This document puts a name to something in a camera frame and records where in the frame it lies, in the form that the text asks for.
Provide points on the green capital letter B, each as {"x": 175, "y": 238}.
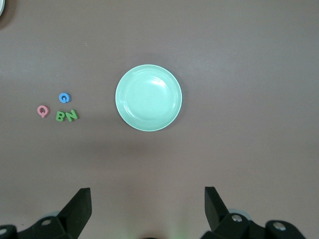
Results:
{"x": 58, "y": 116}

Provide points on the light green plate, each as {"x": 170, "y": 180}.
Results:
{"x": 148, "y": 97}

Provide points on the green capital letter N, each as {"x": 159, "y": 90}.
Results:
{"x": 71, "y": 115}

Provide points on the brown table cover mat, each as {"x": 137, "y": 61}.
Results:
{"x": 224, "y": 37}

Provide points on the blue capital letter G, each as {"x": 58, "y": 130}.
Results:
{"x": 61, "y": 98}

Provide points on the pink capital letter Q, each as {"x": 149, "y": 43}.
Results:
{"x": 40, "y": 110}

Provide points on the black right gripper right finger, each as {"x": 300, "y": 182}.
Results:
{"x": 224, "y": 224}

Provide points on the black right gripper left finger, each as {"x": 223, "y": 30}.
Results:
{"x": 69, "y": 219}

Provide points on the beige plate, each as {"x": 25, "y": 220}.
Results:
{"x": 1, "y": 6}

